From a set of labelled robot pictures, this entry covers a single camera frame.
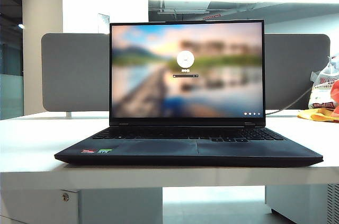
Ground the dark grey laptop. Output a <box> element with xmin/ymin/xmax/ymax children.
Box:
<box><xmin>54</xmin><ymin>19</ymin><xmax>324</xmax><ymax>168</ymax></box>

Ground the orange-red plastic item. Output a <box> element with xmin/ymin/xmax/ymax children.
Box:
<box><xmin>329</xmin><ymin>79</ymin><xmax>339</xmax><ymax>123</ymax></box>

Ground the white drawer cabinet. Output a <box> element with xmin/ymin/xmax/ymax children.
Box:
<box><xmin>0</xmin><ymin>189</ymin><xmax>163</xmax><ymax>224</ymax></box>

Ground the dark glass partition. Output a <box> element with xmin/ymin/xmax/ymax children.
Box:
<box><xmin>0</xmin><ymin>0</ymin><xmax>24</xmax><ymax>121</ymax></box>

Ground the white cabinet with vent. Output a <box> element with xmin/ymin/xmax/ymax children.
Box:
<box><xmin>264</xmin><ymin>184</ymin><xmax>339</xmax><ymax>224</ymax></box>

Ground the silver wall plate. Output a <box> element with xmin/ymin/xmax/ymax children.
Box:
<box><xmin>97</xmin><ymin>13</ymin><xmax>111</xmax><ymax>34</ymax></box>

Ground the grey cable on desk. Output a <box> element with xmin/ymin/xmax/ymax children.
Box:
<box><xmin>266</xmin><ymin>88</ymin><xmax>313</xmax><ymax>115</ymax></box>

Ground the white printed plastic bag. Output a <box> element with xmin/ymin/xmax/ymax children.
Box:
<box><xmin>308</xmin><ymin>54</ymin><xmax>339</xmax><ymax>110</ymax></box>

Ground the yellow cloth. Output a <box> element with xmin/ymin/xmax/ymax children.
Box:
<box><xmin>296</xmin><ymin>107</ymin><xmax>339</xmax><ymax>124</ymax></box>

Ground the grey fabric desk divider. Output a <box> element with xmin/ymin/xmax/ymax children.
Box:
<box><xmin>41</xmin><ymin>32</ymin><xmax>331</xmax><ymax>112</ymax></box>

